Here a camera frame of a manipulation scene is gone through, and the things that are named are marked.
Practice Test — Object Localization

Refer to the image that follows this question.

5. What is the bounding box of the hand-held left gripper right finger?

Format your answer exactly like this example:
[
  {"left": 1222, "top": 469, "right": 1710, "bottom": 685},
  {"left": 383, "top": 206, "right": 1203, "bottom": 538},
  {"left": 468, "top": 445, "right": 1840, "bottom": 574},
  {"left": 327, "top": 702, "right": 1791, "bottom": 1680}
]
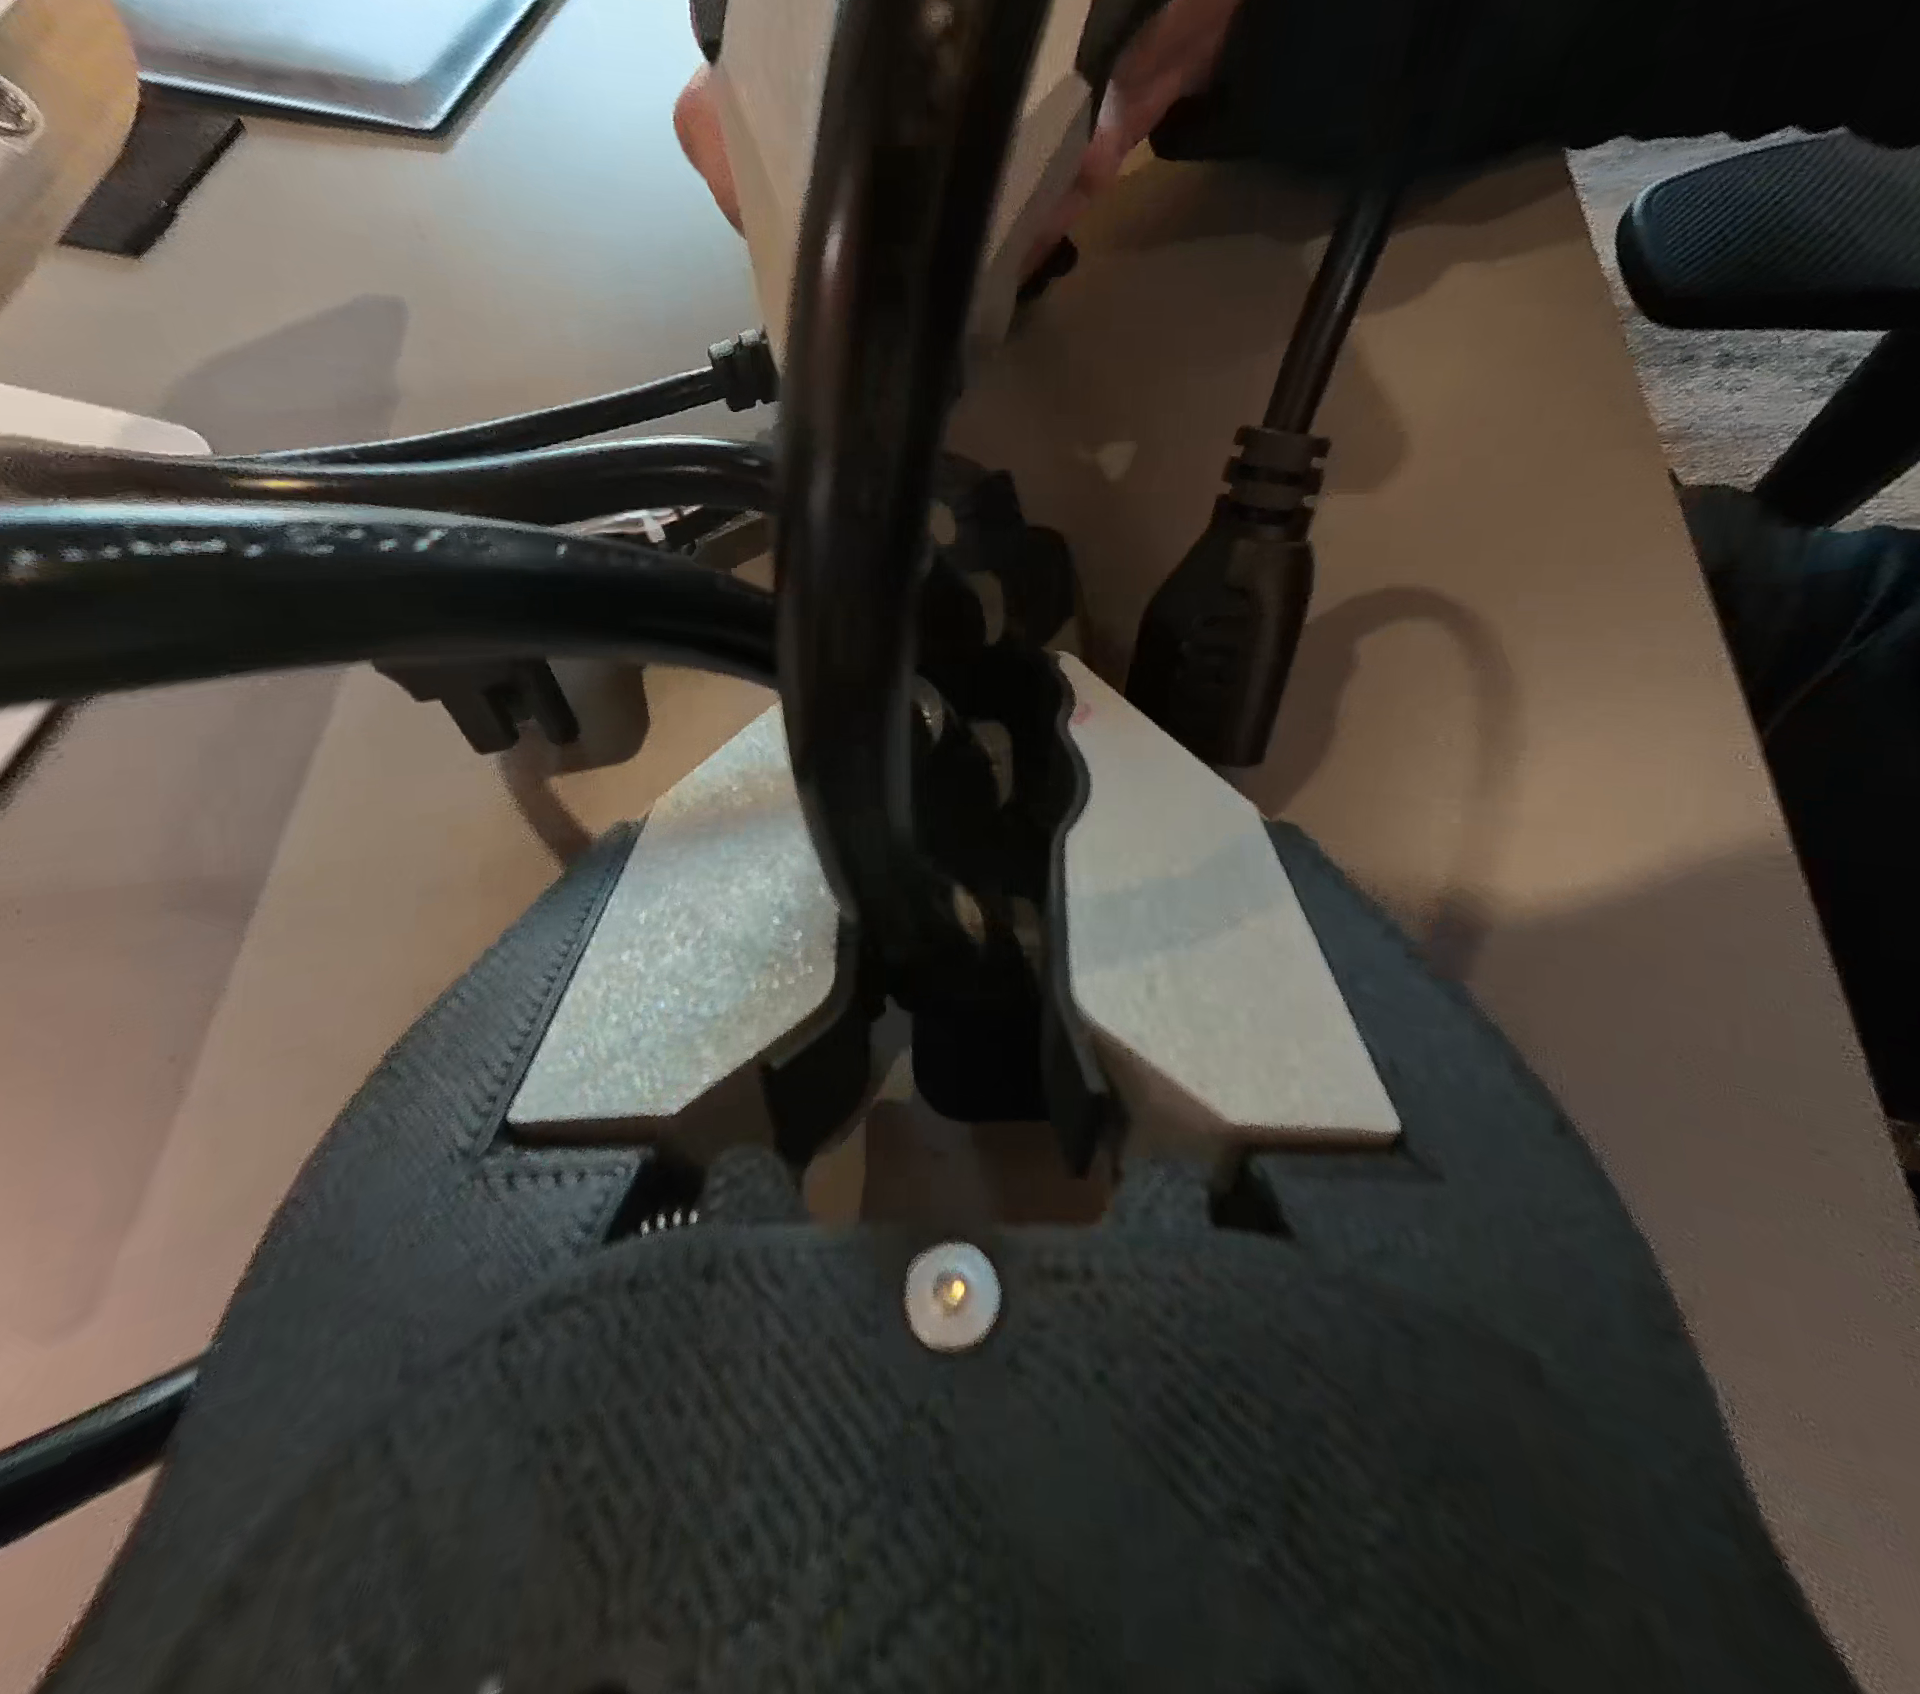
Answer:
[{"left": 974, "top": 650, "right": 1409, "bottom": 1173}]

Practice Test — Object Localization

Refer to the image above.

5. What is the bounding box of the braided cable with black plug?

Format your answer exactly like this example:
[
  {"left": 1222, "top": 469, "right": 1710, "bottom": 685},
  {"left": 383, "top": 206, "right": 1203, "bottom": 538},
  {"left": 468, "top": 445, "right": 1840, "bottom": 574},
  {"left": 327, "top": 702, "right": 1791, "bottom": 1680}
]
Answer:
[{"left": 367, "top": 506, "right": 714, "bottom": 765}]

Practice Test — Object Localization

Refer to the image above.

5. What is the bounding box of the person's right hand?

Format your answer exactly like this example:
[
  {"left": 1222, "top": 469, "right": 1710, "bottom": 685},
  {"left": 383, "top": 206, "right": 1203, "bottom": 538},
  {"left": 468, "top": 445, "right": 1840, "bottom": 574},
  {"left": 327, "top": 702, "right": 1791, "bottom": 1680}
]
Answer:
[{"left": 673, "top": 0, "right": 1280, "bottom": 273}]

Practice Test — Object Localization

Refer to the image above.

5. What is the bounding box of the black cable with moulded connector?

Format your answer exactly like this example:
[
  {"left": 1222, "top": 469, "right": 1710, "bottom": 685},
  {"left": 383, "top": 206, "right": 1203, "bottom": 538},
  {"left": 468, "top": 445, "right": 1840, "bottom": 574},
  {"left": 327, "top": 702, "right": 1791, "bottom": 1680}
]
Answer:
[
  {"left": 1124, "top": 169, "right": 1412, "bottom": 769},
  {"left": 246, "top": 326, "right": 787, "bottom": 469}
]

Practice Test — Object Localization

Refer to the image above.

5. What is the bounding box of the black office chair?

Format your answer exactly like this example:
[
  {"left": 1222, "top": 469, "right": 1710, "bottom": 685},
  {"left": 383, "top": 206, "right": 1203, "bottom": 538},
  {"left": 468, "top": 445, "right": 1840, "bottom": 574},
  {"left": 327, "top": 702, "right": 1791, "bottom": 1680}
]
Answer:
[{"left": 1616, "top": 133, "right": 1920, "bottom": 525}]

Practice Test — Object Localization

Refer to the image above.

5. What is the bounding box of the black power cable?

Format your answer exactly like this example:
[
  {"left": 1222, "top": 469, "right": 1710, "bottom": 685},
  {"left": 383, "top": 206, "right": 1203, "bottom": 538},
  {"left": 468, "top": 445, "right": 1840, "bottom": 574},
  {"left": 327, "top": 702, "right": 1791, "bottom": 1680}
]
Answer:
[{"left": 0, "top": 1355, "right": 205, "bottom": 1516}]

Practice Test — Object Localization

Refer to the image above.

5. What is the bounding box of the white stand base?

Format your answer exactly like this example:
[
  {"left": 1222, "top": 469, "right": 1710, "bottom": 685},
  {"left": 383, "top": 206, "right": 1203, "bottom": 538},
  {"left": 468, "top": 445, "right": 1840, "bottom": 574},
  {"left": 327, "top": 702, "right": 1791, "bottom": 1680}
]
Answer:
[{"left": 0, "top": 379, "right": 213, "bottom": 466}]

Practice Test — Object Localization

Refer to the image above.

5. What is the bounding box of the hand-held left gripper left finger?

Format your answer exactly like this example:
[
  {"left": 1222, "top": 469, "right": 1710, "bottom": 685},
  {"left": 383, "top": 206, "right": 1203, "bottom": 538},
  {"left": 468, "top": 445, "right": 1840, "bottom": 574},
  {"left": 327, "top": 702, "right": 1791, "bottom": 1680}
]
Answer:
[{"left": 506, "top": 704, "right": 902, "bottom": 1164}]

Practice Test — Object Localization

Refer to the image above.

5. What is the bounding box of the white pouch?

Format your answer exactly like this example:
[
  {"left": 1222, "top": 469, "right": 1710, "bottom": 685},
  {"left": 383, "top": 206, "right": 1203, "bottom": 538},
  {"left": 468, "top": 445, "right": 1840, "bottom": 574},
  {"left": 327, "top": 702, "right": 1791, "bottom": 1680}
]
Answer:
[{"left": 67, "top": 0, "right": 581, "bottom": 136}]

